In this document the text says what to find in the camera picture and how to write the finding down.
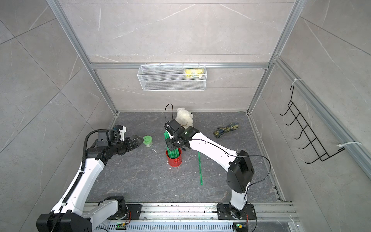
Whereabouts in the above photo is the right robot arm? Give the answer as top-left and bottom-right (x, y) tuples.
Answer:
(164, 119), (271, 220)

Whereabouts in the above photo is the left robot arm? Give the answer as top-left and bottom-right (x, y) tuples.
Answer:
(36, 125), (144, 232)

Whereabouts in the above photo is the red cylindrical container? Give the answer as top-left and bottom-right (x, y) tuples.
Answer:
(166, 148), (182, 167)

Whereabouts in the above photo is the green straw bundle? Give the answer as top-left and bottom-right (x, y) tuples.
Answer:
(164, 132), (180, 159)

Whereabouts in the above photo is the white plush dog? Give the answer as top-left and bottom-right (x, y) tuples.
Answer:
(175, 107), (193, 129)

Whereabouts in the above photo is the small green lidded jar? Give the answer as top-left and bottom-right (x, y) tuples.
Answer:
(143, 135), (153, 148)

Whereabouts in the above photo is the camouflage cloth pouch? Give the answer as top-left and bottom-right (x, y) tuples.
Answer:
(213, 122), (239, 138)

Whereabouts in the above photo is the yellow sponge in basket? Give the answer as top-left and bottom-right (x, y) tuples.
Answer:
(183, 68), (205, 79)

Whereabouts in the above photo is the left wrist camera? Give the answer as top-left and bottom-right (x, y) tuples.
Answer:
(113, 125), (127, 141)

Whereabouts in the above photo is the white wire mesh basket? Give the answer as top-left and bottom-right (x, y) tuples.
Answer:
(137, 64), (207, 91)

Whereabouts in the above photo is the metal base rail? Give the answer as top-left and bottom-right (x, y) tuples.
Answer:
(92, 203), (304, 232)

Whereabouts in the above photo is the black wire hook rack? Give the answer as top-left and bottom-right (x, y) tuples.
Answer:
(280, 86), (345, 164)

